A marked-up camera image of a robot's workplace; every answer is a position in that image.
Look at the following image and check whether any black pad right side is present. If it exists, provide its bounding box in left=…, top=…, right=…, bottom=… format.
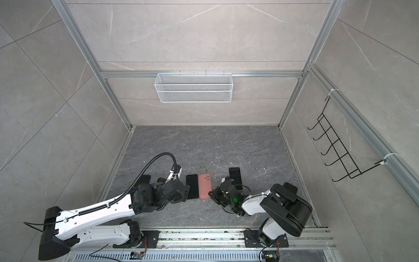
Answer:
left=283, top=182, right=298, bottom=194

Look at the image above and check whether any black pad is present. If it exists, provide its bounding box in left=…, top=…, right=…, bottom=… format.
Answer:
left=283, top=182, right=298, bottom=194
left=134, top=174, right=151, bottom=187

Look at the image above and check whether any pink phone case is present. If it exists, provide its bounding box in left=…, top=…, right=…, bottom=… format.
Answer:
left=198, top=174, right=212, bottom=200

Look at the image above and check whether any black pad left side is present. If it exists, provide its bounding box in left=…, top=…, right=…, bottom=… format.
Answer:
left=134, top=174, right=151, bottom=187

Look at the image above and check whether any black wire hook rack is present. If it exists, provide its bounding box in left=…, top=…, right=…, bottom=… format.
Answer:
left=307, top=97, right=387, bottom=183

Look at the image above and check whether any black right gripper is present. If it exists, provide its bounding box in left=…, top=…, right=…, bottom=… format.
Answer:
left=207, top=187, right=235, bottom=208

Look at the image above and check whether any small circuit board right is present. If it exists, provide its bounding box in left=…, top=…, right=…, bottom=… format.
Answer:
left=260, top=251, right=280, bottom=262

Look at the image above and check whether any white wire mesh basket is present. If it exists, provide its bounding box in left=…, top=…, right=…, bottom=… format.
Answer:
left=155, top=73, right=234, bottom=103

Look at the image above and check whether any small circuit board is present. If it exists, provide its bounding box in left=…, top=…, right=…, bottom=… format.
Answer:
left=129, top=251, right=146, bottom=260
left=260, top=251, right=280, bottom=262

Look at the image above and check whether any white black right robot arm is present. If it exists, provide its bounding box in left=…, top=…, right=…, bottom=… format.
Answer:
left=208, top=181, right=313, bottom=247

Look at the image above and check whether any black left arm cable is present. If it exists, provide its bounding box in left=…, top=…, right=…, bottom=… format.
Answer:
left=78, top=152, right=178, bottom=215

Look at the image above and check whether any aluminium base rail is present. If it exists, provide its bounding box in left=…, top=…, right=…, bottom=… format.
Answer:
left=66, top=228, right=341, bottom=262

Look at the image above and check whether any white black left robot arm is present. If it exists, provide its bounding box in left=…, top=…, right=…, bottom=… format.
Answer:
left=38, top=179, right=189, bottom=261

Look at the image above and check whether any black phone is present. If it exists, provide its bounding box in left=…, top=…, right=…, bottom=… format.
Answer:
left=229, top=167, right=243, bottom=191
left=185, top=174, right=199, bottom=200

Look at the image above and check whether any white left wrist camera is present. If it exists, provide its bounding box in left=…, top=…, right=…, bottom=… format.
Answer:
left=166, top=164, right=182, bottom=182

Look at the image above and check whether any small circuit board left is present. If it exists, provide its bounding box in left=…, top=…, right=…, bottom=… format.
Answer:
left=129, top=251, right=146, bottom=260

